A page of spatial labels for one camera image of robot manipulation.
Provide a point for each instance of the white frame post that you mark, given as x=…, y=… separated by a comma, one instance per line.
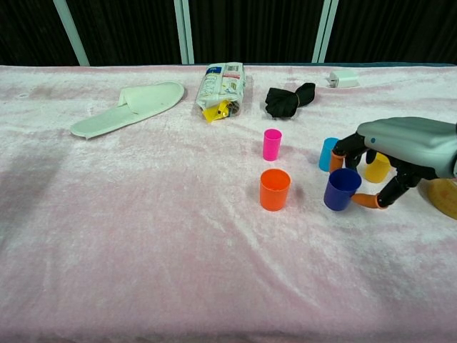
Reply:
x=184, y=32
x=325, y=32
x=71, y=32

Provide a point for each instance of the white charger plug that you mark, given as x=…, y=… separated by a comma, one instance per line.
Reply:
x=344, y=78

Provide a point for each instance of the purple plastic cup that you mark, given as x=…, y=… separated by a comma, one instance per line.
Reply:
x=337, y=196

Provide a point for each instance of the pink velvet table cloth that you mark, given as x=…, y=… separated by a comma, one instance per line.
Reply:
x=143, y=232

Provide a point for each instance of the yellowish tape roll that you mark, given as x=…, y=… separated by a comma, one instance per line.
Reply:
x=444, y=198

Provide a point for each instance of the blue plastic cup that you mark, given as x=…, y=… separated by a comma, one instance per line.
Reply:
x=325, y=157

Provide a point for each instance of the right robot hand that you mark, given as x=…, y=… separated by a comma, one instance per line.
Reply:
x=410, y=143

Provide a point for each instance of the orange plastic cup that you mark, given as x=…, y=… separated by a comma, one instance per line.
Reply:
x=273, y=194

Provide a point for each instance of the white snack package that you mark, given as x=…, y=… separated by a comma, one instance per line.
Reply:
x=218, y=89

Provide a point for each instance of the white disposable slipper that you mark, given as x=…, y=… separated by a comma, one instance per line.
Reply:
x=143, y=103

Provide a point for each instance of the yellow plastic cup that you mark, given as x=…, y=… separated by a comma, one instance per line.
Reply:
x=378, y=171

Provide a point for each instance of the black cloth bundle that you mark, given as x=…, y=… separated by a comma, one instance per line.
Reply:
x=282, y=101

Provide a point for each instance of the pink plastic cup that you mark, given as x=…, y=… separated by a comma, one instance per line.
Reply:
x=272, y=146

